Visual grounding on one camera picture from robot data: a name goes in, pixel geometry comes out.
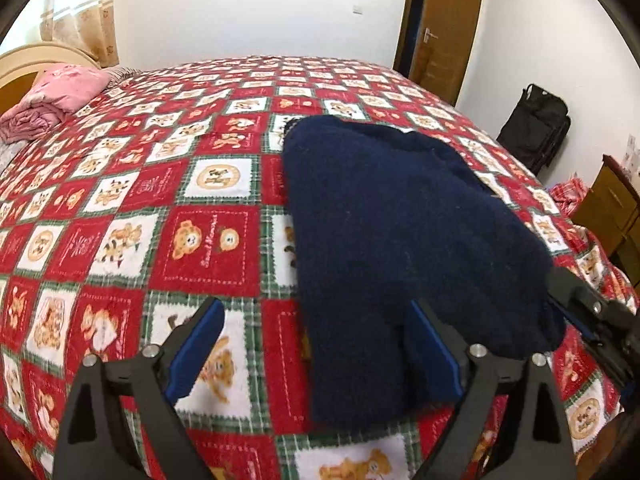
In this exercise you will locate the brown wooden cabinet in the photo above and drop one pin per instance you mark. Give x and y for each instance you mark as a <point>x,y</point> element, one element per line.
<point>610,205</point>

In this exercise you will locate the striped pillow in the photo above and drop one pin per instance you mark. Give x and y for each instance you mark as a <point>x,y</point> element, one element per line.
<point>122,74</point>

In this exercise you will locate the red plaid cloth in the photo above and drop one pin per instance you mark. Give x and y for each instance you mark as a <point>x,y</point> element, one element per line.
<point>567,192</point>

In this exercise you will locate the black suitcase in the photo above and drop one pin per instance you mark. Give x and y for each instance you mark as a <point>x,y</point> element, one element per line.
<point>535,125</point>

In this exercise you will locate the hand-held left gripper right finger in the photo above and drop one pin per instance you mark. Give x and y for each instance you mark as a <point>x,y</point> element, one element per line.
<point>435,360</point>

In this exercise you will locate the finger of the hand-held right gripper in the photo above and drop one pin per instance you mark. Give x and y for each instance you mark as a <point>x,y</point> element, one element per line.
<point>625,370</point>
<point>575,295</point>

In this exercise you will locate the wooden headboard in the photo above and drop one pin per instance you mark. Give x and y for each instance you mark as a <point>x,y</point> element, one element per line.
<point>15,67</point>

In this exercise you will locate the beige curtain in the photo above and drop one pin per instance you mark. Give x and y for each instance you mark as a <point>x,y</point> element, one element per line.
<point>85,20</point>

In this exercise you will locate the navy knitted sweater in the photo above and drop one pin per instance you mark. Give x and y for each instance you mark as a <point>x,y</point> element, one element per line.
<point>375,235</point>

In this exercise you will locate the brown wooden door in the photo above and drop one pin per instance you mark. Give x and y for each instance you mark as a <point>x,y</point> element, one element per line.
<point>450,35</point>

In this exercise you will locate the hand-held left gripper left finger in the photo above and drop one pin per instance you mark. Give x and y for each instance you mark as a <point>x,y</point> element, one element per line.
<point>200,345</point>

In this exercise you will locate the red checked printed bedsheet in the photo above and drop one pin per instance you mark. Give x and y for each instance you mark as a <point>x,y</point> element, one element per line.
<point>150,185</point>

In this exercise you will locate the pink folded quilt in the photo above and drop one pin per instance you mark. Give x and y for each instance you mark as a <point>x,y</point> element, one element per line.
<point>55,95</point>

